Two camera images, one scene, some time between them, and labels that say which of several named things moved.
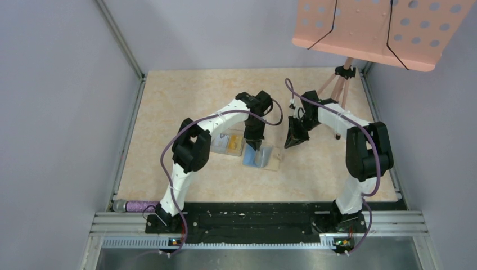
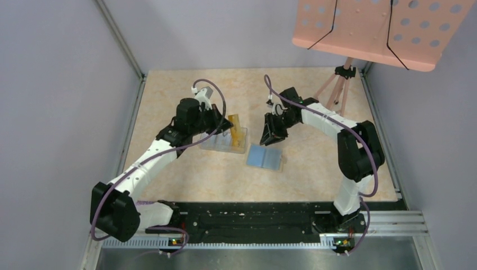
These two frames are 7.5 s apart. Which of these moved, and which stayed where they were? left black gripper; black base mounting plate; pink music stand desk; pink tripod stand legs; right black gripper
Moved: left black gripper; right black gripper
Stayed: pink music stand desk; black base mounting plate; pink tripod stand legs
